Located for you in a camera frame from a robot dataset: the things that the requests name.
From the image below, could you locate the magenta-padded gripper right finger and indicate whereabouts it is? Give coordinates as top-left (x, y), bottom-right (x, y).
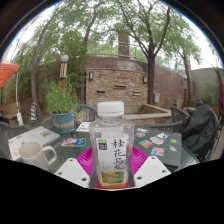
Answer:
top-left (130, 145), bottom-right (172, 188)

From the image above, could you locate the wooden bench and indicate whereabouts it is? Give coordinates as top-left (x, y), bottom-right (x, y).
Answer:
top-left (0, 101), bottom-right (21, 126)

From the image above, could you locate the dark laptop with stickers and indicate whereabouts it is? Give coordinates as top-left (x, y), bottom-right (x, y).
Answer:
top-left (133, 125), bottom-right (183, 168)

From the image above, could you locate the cream ribbed mug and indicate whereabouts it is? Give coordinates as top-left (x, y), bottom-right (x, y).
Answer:
top-left (18, 141), bottom-right (58, 173)

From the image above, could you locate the clear white-capped drink bottle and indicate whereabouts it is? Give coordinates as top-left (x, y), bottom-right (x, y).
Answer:
top-left (88, 101), bottom-right (135, 190)

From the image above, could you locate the green plant in blue pot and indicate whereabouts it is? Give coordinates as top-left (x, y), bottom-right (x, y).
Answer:
top-left (44, 81), bottom-right (81, 134)

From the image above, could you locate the colourful printed card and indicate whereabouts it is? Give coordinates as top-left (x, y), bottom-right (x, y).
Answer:
top-left (60, 137), bottom-right (87, 148)

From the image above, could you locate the black jacket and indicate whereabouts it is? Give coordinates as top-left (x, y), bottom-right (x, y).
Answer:
top-left (181, 105), bottom-right (221, 163)

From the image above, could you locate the silver laptop with stickers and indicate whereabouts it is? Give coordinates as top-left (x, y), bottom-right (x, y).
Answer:
top-left (7, 125), bottom-right (62, 162)

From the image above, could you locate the orange canopy with white pole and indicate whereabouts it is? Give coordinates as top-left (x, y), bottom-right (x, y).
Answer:
top-left (0, 59), bottom-right (24, 127)

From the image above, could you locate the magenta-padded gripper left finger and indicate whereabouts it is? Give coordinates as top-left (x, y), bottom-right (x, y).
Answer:
top-left (54, 147), bottom-right (98, 189)

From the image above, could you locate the blue yellow striped bollard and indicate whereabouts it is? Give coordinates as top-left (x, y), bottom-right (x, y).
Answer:
top-left (29, 101), bottom-right (38, 122)

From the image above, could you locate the white printed booklet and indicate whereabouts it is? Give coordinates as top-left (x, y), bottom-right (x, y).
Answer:
top-left (75, 121), bottom-right (93, 134)

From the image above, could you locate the wooden globe lamp post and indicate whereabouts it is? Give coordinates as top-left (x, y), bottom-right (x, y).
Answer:
top-left (59, 54), bottom-right (70, 90)

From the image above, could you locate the closed maroon patio umbrella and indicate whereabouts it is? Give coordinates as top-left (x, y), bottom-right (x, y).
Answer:
top-left (214, 68), bottom-right (224, 101)

